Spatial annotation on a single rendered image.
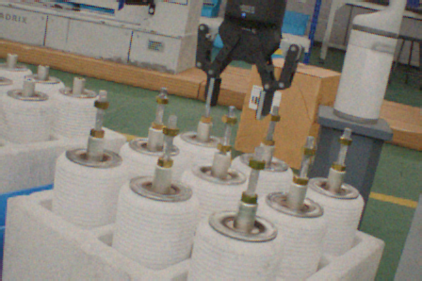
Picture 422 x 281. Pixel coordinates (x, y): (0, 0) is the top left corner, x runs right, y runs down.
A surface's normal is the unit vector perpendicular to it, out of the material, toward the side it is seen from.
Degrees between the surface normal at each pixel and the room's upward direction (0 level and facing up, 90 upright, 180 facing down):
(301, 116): 90
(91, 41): 90
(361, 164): 90
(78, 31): 90
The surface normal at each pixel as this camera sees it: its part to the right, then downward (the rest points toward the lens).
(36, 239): -0.59, 0.10
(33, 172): 0.78, 0.29
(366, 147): -0.19, 0.21
